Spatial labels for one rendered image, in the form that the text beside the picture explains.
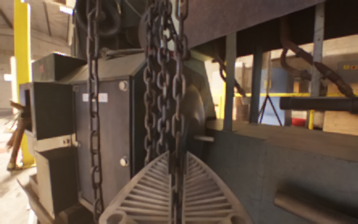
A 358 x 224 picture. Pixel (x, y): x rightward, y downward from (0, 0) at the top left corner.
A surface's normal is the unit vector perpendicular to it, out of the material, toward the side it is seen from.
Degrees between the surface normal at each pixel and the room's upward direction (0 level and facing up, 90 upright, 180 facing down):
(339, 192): 90
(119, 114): 90
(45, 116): 90
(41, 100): 90
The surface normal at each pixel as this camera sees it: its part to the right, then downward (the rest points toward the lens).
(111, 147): -0.48, 0.06
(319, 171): -0.75, 0.04
